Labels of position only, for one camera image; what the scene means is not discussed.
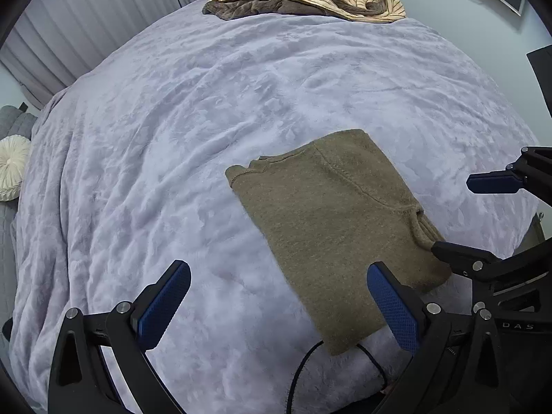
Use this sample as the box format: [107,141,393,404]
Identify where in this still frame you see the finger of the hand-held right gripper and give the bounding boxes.
[466,147,552,205]
[431,240,506,284]

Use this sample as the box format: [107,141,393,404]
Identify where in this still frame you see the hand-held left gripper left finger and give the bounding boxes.
[47,259,193,414]

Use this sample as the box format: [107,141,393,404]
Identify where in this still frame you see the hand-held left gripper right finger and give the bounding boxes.
[366,261,514,414]

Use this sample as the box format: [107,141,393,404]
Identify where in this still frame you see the olive knit sweater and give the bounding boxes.
[225,129,453,356]

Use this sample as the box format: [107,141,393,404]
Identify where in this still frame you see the black panel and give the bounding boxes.
[526,45,552,119]

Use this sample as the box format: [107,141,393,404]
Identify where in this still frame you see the lavender fleece blanket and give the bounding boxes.
[9,9,542,414]

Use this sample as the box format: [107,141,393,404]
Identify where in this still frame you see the round white pleated pillow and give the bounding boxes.
[0,135,32,202]

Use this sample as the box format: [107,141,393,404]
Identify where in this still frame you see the white pleated curtain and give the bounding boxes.
[0,0,212,110]

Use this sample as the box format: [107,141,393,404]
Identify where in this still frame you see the dark cable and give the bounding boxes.
[285,340,391,414]

